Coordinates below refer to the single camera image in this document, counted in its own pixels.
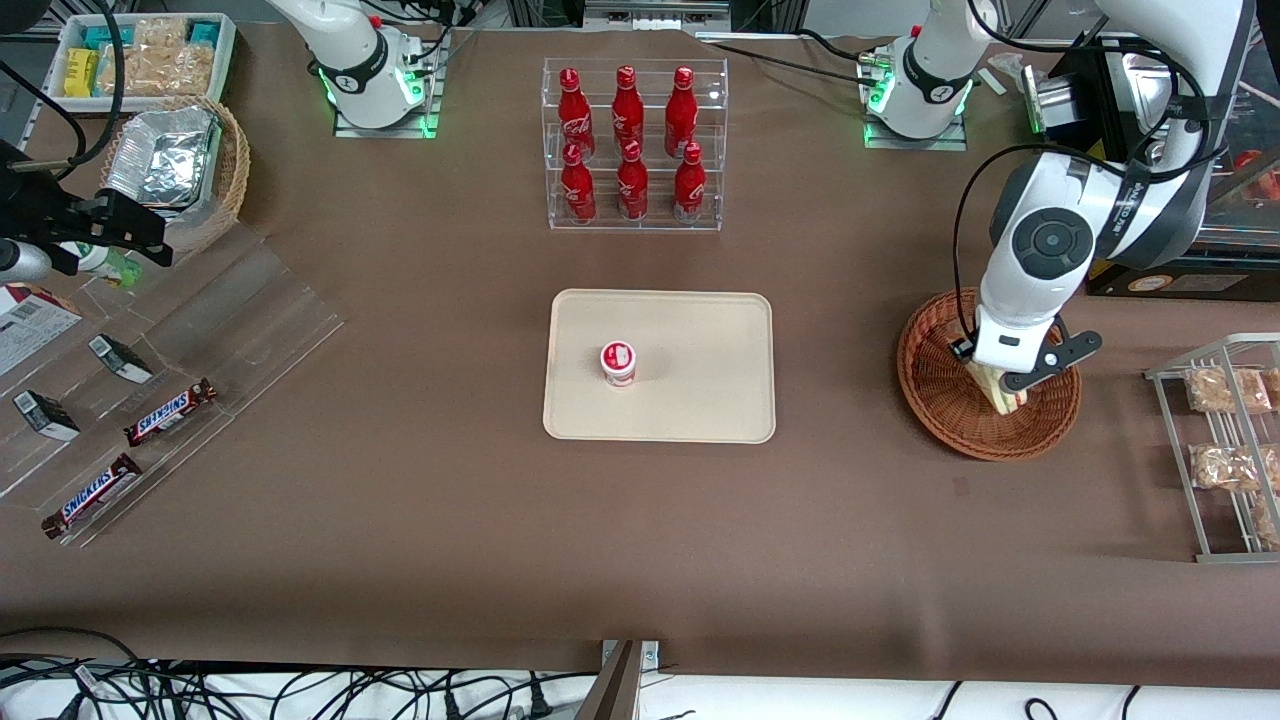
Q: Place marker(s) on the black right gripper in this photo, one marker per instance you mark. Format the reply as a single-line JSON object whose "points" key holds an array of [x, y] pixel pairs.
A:
{"points": [[42, 213]]}

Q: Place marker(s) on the silver foil package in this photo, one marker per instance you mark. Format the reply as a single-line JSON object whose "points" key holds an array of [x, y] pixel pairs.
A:
{"points": [[165, 155]]}

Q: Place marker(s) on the tan wicker basket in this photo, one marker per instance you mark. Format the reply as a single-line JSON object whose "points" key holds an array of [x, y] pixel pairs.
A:
{"points": [[232, 170]]}

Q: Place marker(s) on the steel pan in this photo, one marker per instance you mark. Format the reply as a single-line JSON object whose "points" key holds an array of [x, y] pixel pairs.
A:
{"points": [[1145, 90]]}

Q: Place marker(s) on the beige plastic tray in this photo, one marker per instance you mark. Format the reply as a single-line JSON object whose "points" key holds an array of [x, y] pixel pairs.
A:
{"points": [[700, 370]]}

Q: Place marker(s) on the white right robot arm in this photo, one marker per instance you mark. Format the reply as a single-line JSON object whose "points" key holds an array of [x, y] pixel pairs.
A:
{"points": [[355, 60]]}

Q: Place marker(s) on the metal bracket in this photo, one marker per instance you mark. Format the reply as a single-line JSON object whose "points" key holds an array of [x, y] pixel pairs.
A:
{"points": [[651, 655]]}

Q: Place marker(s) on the clear acrylic bottle rack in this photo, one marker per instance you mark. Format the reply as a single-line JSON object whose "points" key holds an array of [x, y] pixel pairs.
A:
{"points": [[635, 225]]}

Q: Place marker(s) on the brown round wicker basket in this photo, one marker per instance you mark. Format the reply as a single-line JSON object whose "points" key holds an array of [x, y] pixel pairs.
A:
{"points": [[940, 410]]}

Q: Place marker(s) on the brown table cover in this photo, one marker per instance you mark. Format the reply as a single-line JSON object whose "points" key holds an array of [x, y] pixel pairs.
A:
{"points": [[400, 560]]}

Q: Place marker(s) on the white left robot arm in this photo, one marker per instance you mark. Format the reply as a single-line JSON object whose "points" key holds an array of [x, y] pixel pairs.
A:
{"points": [[1040, 240]]}

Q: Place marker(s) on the small black white box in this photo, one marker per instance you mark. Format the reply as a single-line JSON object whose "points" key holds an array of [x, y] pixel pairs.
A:
{"points": [[45, 415], [120, 358]]}

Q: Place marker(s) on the teal snack packet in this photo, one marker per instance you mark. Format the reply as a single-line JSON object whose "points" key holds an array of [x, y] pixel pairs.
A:
{"points": [[100, 38], [205, 33]]}

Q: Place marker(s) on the red cola bottle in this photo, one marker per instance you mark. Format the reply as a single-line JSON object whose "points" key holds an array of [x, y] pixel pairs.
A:
{"points": [[577, 190], [689, 188], [632, 185], [627, 105], [681, 110], [574, 115]]}

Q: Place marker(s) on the clear acrylic stepped display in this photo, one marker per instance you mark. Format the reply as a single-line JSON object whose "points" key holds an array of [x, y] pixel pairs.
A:
{"points": [[250, 320]]}

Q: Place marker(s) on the red white carton box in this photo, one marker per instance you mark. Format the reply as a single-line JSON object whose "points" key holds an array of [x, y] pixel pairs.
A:
{"points": [[25, 325]]}

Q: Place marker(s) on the triangle sandwich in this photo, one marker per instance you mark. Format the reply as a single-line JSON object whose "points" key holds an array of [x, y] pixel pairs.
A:
{"points": [[995, 392]]}

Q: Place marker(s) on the brown snickers bar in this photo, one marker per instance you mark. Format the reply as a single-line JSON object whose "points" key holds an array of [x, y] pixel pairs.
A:
{"points": [[92, 496], [170, 412]]}

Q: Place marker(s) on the yellow snack packet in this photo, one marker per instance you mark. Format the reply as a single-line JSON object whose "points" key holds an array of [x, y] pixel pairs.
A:
{"points": [[82, 72]]}

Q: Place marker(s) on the small white paper tag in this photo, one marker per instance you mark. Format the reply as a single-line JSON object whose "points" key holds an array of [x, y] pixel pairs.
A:
{"points": [[997, 82]]}

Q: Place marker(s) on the clear bag of snacks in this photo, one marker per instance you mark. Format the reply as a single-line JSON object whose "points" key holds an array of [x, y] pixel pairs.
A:
{"points": [[1228, 390], [1274, 386], [1268, 520], [1228, 468]]}

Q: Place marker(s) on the black food warmer machine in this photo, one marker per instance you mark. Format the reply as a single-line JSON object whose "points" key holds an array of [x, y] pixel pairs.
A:
{"points": [[1110, 285]]}

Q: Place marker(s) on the aluminium frame profile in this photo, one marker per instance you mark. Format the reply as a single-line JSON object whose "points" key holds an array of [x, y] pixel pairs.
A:
{"points": [[655, 12]]}

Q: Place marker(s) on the clear cracker pack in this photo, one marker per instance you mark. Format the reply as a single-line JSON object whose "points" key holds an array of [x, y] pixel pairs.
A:
{"points": [[187, 68], [160, 33], [128, 72]]}

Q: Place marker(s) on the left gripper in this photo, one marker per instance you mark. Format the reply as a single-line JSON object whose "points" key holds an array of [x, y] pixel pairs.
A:
{"points": [[963, 349]]}

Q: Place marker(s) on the white plastic snack bin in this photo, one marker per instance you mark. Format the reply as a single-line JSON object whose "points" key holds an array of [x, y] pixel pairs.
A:
{"points": [[55, 60]]}

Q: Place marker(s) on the red white yogurt cup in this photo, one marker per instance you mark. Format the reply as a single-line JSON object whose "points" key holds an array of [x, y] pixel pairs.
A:
{"points": [[618, 362]]}

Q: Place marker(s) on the green white small bottle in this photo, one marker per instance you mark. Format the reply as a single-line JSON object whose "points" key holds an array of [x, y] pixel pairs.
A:
{"points": [[105, 262]]}

